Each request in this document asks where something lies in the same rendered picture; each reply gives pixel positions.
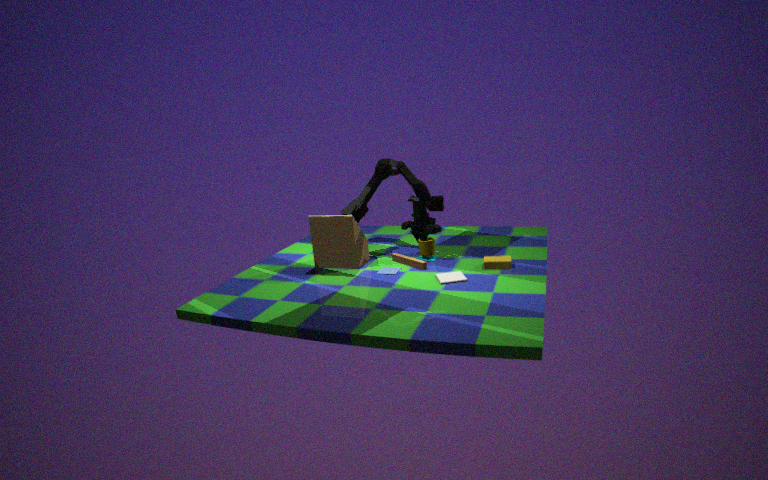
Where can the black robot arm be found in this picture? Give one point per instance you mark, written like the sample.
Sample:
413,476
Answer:
358,206

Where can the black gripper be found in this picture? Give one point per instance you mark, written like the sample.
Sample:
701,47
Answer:
420,221

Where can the white square tile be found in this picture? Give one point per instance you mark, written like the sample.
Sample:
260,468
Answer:
451,277

